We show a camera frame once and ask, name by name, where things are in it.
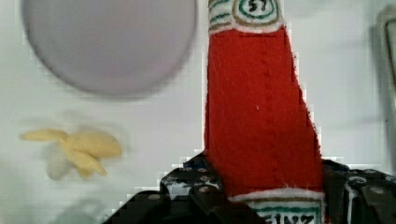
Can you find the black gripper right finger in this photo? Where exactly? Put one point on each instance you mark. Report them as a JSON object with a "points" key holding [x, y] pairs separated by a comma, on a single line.
{"points": [[358, 196]]}

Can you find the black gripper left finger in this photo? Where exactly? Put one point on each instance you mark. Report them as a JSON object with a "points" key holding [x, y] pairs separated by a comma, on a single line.
{"points": [[191, 194]]}

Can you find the red plush ketchup bottle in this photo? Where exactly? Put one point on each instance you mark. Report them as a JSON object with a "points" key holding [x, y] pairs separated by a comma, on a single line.
{"points": [[259, 135]]}

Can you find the grey oval plate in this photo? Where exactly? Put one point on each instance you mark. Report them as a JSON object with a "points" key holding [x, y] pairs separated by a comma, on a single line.
{"points": [[111, 47]]}

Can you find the peeled yellow banana toy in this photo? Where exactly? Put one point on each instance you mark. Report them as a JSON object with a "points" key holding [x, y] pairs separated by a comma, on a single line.
{"points": [[83, 149]]}

